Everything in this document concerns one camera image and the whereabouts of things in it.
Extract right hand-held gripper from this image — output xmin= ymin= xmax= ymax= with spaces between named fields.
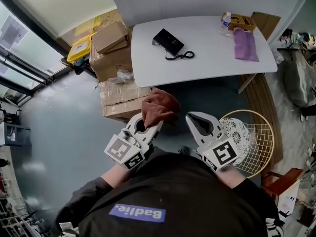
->
xmin=185 ymin=111 xmax=240 ymax=173

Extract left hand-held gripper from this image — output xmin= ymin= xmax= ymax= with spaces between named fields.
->
xmin=104 ymin=113 xmax=165 ymax=172

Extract brown cloth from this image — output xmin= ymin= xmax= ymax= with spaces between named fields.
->
xmin=141 ymin=87 xmax=181 ymax=129

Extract black desk phone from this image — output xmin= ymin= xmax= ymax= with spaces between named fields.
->
xmin=152 ymin=28 xmax=196 ymax=61

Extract person's left forearm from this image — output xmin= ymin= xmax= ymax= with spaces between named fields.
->
xmin=100 ymin=160 xmax=139 ymax=190

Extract person's right forearm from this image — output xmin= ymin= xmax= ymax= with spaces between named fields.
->
xmin=216 ymin=167 xmax=247 ymax=190

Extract white desk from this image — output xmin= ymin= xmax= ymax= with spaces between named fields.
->
xmin=130 ymin=15 xmax=278 ymax=94

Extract purple cloth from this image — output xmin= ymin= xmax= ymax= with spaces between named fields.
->
xmin=233 ymin=27 xmax=260 ymax=63

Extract yellow desk organizer box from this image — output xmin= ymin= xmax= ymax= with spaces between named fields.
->
xmin=221 ymin=12 xmax=257 ymax=33

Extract white lace cushion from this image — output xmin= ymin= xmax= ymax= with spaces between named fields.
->
xmin=219 ymin=117 xmax=251 ymax=167

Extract taped cardboard box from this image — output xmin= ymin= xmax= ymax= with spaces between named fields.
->
xmin=98 ymin=79 xmax=152 ymax=123

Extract clear plastic bag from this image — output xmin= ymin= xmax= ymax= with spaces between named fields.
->
xmin=108 ymin=68 xmax=135 ymax=84

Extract wooden plank mat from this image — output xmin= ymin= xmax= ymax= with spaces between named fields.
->
xmin=239 ymin=73 xmax=284 ymax=176

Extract large cardboard box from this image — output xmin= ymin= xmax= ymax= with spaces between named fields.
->
xmin=88 ymin=27 xmax=135 ymax=82

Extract person's black shirt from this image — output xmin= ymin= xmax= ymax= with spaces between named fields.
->
xmin=51 ymin=146 xmax=284 ymax=237

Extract brown wooden stool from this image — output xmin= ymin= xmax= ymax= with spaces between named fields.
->
xmin=260 ymin=167 xmax=305 ymax=204

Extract small cardboard box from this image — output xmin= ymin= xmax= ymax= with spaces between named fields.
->
xmin=91 ymin=21 xmax=129 ymax=55

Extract yellow plastic bin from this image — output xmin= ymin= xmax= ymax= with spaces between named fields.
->
xmin=66 ymin=32 xmax=97 ymax=65

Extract grey beanbag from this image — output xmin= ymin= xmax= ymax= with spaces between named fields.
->
xmin=281 ymin=42 xmax=316 ymax=108

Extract clear water bottle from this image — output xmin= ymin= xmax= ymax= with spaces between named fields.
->
xmin=218 ymin=11 xmax=233 ymax=37

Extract white paper bag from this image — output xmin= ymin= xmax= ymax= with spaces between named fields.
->
xmin=276 ymin=179 xmax=301 ymax=226

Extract flat cardboard sheet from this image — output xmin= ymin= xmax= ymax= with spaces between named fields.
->
xmin=251 ymin=11 xmax=281 ymax=41

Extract dark storage shelf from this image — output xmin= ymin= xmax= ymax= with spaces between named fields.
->
xmin=0 ymin=121 xmax=32 ymax=148

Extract yellow wire chair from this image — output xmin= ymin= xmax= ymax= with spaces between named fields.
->
xmin=218 ymin=109 xmax=275 ymax=179

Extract black window frame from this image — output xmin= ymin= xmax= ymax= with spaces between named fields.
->
xmin=0 ymin=0 xmax=75 ymax=107

